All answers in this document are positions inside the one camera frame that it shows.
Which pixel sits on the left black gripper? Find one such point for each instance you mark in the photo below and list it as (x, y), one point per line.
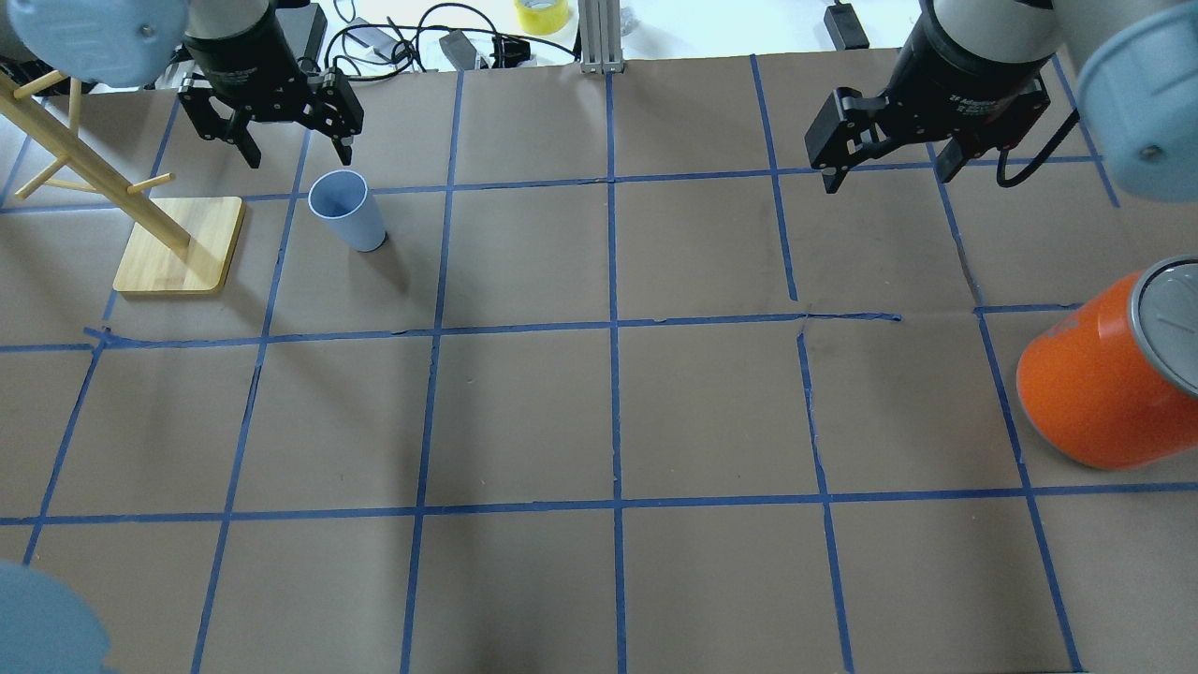
(245, 54)

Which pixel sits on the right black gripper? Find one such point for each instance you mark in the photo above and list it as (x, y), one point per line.
(964, 70)

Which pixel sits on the white plastic cup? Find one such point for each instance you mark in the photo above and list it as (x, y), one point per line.
(343, 200)

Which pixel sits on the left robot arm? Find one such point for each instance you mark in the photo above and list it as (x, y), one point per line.
(122, 44)

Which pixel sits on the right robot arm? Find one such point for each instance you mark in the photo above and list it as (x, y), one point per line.
(1134, 79)

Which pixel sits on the wooden cup stand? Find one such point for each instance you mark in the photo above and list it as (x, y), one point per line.
(177, 247)

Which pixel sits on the black power adapter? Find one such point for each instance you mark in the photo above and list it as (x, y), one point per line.
(460, 51)

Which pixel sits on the yellow tape roll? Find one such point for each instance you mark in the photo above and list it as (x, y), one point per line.
(542, 17)

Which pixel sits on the orange tin can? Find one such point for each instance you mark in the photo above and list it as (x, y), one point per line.
(1113, 384)

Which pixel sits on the aluminium frame post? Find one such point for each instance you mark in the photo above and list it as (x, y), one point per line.
(599, 37)

